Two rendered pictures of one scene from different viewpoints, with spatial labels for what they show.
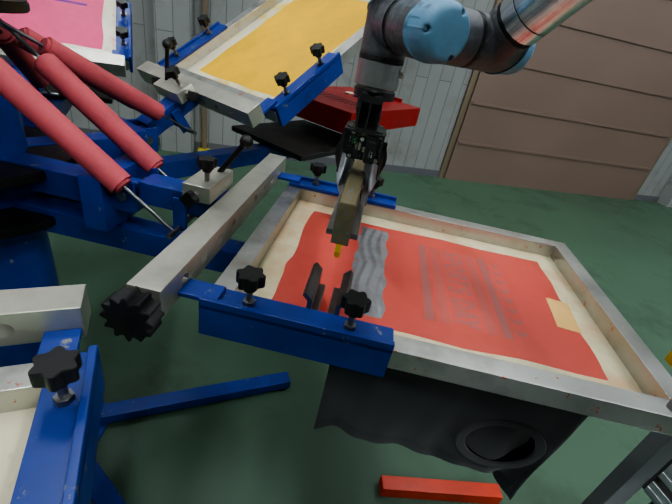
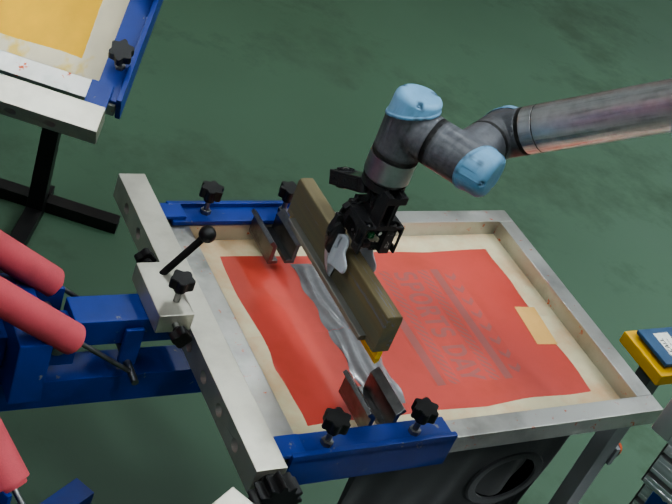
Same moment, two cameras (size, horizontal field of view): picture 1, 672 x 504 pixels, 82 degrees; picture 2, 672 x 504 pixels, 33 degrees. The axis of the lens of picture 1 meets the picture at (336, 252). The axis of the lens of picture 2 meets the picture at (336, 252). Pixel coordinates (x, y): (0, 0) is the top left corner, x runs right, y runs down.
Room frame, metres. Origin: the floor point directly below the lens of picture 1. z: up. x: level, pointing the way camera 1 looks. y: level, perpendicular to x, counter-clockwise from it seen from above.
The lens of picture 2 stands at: (-0.43, 1.00, 2.19)
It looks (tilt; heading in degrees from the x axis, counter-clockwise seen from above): 35 degrees down; 319
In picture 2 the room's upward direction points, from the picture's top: 22 degrees clockwise
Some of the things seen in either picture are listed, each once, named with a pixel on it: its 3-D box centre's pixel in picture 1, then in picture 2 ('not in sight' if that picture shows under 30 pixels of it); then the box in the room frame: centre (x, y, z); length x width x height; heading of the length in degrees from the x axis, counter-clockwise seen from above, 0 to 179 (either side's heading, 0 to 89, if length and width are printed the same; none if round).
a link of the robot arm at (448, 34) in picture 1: (434, 32); (467, 156); (0.63, -0.07, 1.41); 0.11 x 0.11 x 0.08; 29
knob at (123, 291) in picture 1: (138, 307); (271, 488); (0.39, 0.25, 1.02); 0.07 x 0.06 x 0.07; 88
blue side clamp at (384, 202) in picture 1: (341, 199); (240, 223); (1.01, 0.01, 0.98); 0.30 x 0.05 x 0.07; 88
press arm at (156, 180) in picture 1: (184, 196); (122, 318); (0.75, 0.35, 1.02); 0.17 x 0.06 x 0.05; 88
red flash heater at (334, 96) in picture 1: (349, 107); not in sight; (1.97, 0.08, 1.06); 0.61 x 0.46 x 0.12; 148
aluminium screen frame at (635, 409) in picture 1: (431, 271); (411, 319); (0.73, -0.21, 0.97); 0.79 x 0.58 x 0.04; 88
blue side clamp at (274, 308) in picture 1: (296, 328); (365, 448); (0.46, 0.04, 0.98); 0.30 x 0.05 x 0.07; 88
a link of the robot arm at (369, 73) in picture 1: (379, 76); (391, 166); (0.71, -0.01, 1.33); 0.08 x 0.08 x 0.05
